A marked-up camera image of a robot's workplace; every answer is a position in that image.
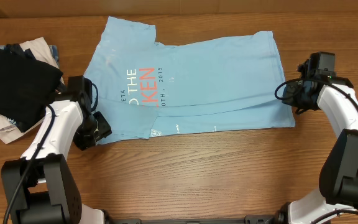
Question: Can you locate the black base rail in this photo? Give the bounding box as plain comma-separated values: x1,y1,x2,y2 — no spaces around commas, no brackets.
105,215,287,224

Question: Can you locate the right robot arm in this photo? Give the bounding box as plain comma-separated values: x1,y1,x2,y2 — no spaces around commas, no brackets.
267,75,358,223

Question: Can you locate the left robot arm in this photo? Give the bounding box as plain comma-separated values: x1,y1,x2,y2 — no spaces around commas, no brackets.
1,90,111,224

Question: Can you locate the light blue printed t-shirt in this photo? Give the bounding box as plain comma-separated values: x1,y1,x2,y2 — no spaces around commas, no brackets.
85,17,295,144

